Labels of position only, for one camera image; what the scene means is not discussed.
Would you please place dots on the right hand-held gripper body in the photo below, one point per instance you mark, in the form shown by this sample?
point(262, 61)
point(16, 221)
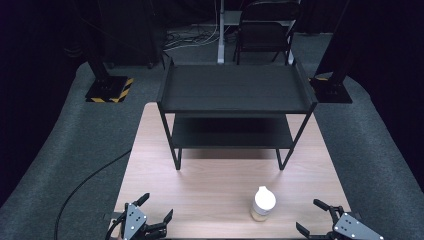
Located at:
point(354, 228)

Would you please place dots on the black folding chair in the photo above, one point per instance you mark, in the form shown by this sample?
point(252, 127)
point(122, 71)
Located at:
point(265, 36)

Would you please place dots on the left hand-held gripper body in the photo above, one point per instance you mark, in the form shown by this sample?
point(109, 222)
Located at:
point(134, 220)

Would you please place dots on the white capped bottle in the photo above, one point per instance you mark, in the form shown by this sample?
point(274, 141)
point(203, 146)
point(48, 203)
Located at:
point(263, 204)

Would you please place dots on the black two-tier metal shelf rack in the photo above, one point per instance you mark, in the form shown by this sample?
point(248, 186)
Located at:
point(233, 88)

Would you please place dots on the black stand with striped base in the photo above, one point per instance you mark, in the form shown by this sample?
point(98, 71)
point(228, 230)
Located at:
point(108, 88)
point(331, 89)

